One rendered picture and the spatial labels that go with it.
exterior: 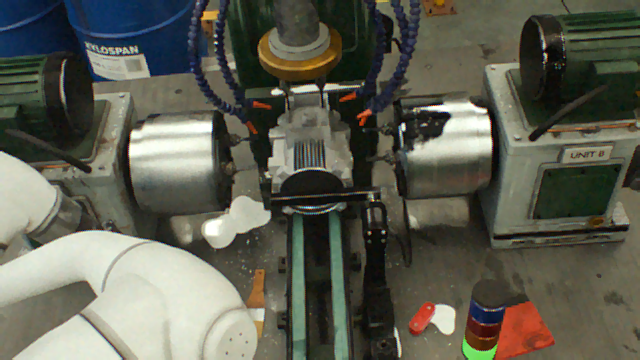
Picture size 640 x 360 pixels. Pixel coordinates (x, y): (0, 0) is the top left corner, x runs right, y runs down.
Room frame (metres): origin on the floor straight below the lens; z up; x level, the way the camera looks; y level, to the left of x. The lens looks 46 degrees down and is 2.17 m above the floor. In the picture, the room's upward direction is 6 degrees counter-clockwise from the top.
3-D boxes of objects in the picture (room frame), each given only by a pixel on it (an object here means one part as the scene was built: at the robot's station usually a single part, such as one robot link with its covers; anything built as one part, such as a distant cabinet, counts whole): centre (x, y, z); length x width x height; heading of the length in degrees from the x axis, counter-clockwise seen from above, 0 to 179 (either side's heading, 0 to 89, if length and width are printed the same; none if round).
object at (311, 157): (1.17, 0.01, 1.02); 0.20 x 0.19 x 0.19; 177
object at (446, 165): (1.15, -0.33, 1.04); 0.41 x 0.25 x 0.25; 87
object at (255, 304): (0.92, 0.18, 0.80); 0.21 x 0.05 x 0.01; 172
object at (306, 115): (1.21, 0.00, 1.11); 0.12 x 0.11 x 0.07; 177
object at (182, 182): (1.18, 0.36, 1.04); 0.37 x 0.25 x 0.25; 87
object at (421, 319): (0.83, -0.21, 0.81); 0.09 x 0.03 x 0.02; 137
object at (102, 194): (1.20, 0.60, 0.99); 0.35 x 0.31 x 0.37; 87
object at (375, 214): (1.13, -0.17, 0.92); 0.45 x 0.13 x 0.24; 177
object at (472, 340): (0.61, -0.27, 1.10); 0.06 x 0.06 x 0.04
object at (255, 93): (1.32, 0.00, 0.97); 0.30 x 0.11 x 0.34; 87
